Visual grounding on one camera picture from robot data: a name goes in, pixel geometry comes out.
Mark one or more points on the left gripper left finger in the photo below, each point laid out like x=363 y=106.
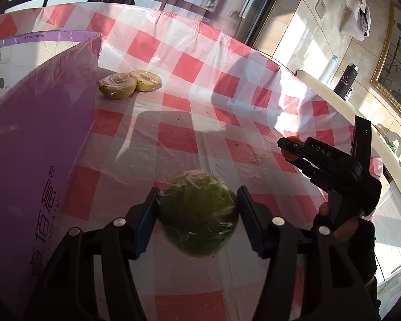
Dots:
x=66 y=287

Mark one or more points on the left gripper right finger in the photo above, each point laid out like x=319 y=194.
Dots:
x=332 y=288

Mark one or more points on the orange fruit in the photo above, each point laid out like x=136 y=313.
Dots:
x=289 y=152

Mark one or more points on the green fruit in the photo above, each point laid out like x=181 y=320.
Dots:
x=198 y=213

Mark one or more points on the right gloved hand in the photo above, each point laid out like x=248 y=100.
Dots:
x=357 y=237

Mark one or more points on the black water bottle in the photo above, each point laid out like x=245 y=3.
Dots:
x=345 y=83

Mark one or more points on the clear water bottle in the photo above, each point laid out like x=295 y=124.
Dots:
x=329 y=70

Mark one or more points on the gold framed picture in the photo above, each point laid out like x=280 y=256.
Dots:
x=387 y=74

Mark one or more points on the red white checkered tablecloth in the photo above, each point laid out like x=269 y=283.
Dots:
x=221 y=108

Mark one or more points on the white hanging bag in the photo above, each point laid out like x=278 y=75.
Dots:
x=357 y=21

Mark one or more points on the purple cardboard box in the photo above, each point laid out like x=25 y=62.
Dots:
x=48 y=82

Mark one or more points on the wrapped yellow fruit half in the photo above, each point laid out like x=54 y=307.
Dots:
x=118 y=86

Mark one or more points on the wall switch plate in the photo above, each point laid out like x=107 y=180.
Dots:
x=320 y=9

